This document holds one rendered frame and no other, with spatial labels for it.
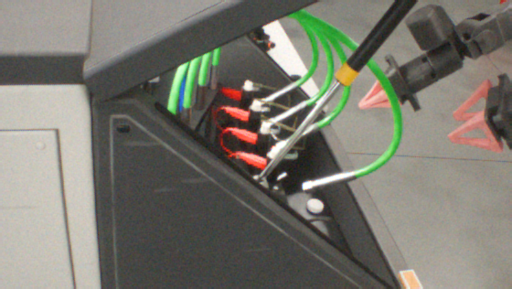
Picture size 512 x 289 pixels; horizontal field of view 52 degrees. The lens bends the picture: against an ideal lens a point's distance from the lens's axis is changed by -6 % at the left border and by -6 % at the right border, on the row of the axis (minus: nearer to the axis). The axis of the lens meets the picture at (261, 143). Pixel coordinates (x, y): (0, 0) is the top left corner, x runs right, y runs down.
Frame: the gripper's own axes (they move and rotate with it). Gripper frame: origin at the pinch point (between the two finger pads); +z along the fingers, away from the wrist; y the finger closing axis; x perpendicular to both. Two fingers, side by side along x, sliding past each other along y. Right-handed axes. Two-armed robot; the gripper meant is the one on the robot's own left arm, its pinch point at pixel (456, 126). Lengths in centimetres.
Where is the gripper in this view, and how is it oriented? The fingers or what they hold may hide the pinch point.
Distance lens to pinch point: 85.9
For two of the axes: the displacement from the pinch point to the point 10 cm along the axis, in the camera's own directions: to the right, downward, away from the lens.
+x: 6.2, 6.9, 3.8
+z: -6.9, 2.5, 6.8
